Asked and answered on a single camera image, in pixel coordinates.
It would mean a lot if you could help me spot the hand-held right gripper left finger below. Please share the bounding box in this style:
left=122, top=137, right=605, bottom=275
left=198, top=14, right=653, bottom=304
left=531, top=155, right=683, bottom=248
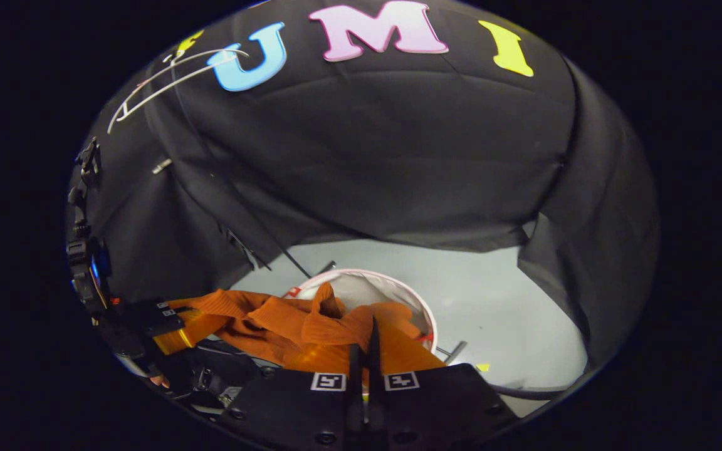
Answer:
left=220, top=343, right=365, bottom=451

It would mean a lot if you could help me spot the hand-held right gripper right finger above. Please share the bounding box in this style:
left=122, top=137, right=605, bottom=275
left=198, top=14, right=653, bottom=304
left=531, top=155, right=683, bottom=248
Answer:
left=367, top=316, right=520, bottom=449

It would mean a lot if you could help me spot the orange ribbed jacket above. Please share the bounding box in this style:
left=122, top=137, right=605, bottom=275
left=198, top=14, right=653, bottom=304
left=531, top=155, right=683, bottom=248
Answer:
left=154, top=281, right=447, bottom=378

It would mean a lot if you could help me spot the white laundry hamper pink rim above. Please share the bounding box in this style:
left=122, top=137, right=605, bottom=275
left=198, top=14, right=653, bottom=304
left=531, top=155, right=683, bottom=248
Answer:
left=282, top=268, right=439, bottom=359

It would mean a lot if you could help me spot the white clothes hanger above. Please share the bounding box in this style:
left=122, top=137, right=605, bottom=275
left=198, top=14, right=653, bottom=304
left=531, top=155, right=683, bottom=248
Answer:
left=107, top=49, right=250, bottom=135

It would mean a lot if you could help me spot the black backdrop cloth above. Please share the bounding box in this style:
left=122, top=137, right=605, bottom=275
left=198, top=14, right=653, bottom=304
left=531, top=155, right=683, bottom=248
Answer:
left=66, top=0, right=660, bottom=371

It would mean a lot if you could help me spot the black cable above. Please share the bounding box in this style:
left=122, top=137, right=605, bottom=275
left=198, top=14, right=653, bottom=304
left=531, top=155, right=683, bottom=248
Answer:
left=491, top=383, right=572, bottom=402

